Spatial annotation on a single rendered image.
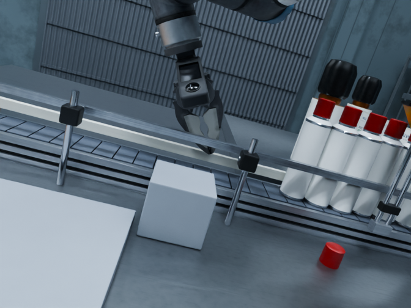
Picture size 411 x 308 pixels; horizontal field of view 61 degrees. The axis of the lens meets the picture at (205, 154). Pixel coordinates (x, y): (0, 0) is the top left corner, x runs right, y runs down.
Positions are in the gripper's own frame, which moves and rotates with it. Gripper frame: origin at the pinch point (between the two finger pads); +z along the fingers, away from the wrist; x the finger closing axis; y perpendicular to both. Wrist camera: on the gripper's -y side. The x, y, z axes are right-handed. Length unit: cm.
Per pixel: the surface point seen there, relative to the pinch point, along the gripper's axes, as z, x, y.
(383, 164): 11.4, -32.4, -1.4
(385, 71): 73, -233, 395
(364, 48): 38, -207, 389
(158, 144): -2.5, 10.0, 3.6
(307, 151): 4.9, -18.1, -1.7
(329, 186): 12.6, -21.0, -2.7
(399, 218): 24.9, -34.9, -0.4
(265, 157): 3.2, -9.7, -4.0
